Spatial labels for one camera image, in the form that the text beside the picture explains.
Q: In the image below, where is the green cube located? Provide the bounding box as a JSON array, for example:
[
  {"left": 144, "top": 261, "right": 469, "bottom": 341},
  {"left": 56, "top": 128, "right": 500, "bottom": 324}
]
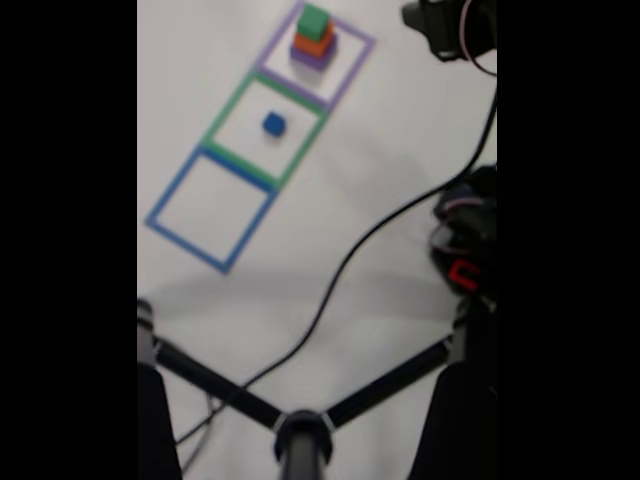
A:
[{"left": 295, "top": 3, "right": 332, "bottom": 41}]

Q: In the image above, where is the orange cube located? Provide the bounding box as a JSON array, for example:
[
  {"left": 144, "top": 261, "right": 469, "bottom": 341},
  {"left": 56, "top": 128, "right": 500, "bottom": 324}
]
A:
[{"left": 292, "top": 22, "right": 335, "bottom": 55}]

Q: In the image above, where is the small blue cube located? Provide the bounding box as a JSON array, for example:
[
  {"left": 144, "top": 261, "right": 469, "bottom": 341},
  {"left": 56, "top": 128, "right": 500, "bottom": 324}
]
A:
[{"left": 262, "top": 111, "right": 287, "bottom": 137}]

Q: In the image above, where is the large purple cube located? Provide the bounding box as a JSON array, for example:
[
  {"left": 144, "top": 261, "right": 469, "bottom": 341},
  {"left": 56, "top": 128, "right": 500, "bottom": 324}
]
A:
[{"left": 289, "top": 34, "right": 339, "bottom": 72}]

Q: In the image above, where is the red table clamp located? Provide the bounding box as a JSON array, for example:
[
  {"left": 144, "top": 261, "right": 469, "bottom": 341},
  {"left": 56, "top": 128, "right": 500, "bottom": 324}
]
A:
[{"left": 447, "top": 259, "right": 482, "bottom": 292}]

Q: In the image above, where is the black tripod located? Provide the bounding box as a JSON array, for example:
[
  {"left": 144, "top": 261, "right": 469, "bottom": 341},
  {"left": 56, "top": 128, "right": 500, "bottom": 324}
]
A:
[{"left": 137, "top": 297, "right": 498, "bottom": 480}]

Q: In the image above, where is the red white servo wire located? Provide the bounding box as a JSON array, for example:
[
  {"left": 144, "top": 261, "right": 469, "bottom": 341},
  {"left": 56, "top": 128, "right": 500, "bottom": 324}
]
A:
[
  {"left": 432, "top": 198, "right": 482, "bottom": 252},
  {"left": 458, "top": 0, "right": 498, "bottom": 77}
]

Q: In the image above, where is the purple square frame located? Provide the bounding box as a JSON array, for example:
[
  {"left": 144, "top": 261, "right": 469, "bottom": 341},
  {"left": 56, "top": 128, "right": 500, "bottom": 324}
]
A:
[{"left": 255, "top": 0, "right": 377, "bottom": 112}]

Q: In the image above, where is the green square frame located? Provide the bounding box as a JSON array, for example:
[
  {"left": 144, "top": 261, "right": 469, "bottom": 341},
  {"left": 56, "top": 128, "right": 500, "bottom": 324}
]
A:
[{"left": 202, "top": 69, "right": 331, "bottom": 194}]

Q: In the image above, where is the thick black camera cable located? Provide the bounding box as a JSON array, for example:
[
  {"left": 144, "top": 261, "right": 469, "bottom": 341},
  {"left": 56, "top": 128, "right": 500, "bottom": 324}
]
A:
[{"left": 173, "top": 92, "right": 498, "bottom": 445}]

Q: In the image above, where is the blue square frame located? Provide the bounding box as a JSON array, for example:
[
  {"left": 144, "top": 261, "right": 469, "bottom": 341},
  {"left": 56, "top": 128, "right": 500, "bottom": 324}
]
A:
[{"left": 144, "top": 144, "right": 281, "bottom": 275}]

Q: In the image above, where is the thin black cable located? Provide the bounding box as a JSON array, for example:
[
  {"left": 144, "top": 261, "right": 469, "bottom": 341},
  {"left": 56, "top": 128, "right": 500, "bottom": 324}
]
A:
[{"left": 177, "top": 394, "right": 221, "bottom": 471}]

